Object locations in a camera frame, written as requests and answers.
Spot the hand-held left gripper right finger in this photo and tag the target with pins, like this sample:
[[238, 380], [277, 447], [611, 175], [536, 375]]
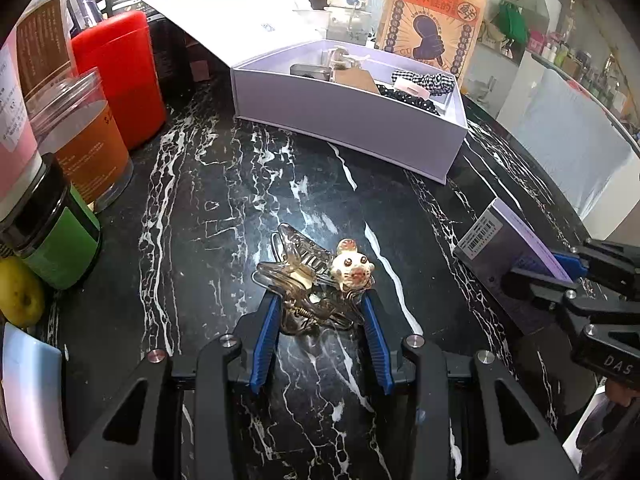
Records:
[[375, 345]]

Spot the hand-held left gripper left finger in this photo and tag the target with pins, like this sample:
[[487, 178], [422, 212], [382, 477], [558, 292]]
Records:
[[265, 340]]

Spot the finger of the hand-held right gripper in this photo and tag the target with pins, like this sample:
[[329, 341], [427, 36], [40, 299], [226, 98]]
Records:
[[535, 287], [565, 265]]

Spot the purple slim box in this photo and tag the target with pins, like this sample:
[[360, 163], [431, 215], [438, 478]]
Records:
[[500, 250]]

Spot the clear hair claw with cat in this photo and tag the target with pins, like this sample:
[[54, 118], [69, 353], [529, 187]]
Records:
[[350, 270]]

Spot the lavender box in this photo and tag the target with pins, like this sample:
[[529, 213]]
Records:
[[350, 130]]

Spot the checkered scrunchie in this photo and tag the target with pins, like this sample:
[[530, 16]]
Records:
[[425, 80]]

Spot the grey rectangular case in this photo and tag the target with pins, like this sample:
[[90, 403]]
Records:
[[310, 71]]

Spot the pale quilted cover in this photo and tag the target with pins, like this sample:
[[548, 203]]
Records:
[[565, 150]]

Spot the row of bottles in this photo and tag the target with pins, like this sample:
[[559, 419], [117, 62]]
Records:
[[585, 65]]

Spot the green jar black lid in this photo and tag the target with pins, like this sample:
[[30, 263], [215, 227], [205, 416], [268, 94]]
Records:
[[60, 245]]

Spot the white paper packet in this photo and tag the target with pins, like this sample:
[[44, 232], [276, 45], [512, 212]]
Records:
[[30, 400]]

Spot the green tote bag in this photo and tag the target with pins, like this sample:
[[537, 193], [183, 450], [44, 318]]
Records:
[[512, 25]]

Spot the yellow-green fruit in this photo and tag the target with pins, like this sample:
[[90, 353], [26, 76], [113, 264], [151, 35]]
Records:
[[20, 290]]

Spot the clear jar orange label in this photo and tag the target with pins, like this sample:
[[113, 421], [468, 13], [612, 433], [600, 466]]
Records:
[[90, 155]]

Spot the brown printed paper bag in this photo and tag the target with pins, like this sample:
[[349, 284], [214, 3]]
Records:
[[430, 15]]

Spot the red canister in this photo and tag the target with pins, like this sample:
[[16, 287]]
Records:
[[120, 75]]

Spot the pink paper cup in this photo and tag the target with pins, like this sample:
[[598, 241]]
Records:
[[15, 160]]

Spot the clear jar brown label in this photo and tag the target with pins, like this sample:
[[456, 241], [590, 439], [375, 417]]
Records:
[[42, 45]]

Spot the dark purple jar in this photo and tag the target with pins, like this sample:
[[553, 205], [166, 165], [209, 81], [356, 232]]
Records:
[[85, 10]]

